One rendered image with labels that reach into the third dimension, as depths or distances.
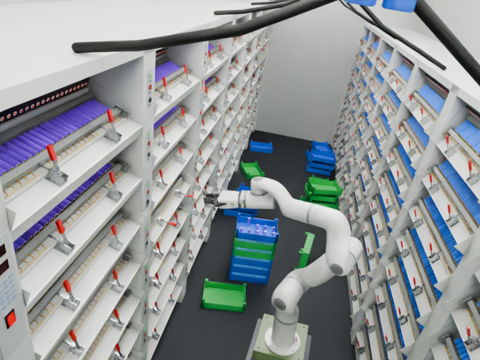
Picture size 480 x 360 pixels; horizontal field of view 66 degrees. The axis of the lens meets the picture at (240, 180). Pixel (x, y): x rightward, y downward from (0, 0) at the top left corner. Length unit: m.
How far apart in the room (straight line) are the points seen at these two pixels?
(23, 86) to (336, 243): 1.22
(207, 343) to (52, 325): 1.52
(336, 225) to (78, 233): 0.96
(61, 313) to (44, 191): 0.40
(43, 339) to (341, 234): 1.08
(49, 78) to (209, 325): 2.08
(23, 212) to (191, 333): 1.87
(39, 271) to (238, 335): 1.79
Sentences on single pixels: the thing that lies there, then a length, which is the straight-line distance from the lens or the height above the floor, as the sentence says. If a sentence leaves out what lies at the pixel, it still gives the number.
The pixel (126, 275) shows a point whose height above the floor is 0.96.
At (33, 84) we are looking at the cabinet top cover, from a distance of 0.78.
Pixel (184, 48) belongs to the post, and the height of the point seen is 1.68.
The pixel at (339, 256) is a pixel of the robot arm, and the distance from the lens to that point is 1.56.
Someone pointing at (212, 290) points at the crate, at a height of 0.00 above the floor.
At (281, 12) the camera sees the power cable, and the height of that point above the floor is 1.97.
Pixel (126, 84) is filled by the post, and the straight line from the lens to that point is 1.25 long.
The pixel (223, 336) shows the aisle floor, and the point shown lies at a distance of 2.58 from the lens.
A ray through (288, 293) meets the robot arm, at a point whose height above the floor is 0.77.
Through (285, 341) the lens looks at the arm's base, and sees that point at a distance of 2.09.
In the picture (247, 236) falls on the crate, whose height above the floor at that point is 0.43.
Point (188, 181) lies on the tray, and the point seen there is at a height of 0.97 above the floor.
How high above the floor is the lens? 2.02
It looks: 28 degrees down
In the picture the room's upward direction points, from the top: 9 degrees clockwise
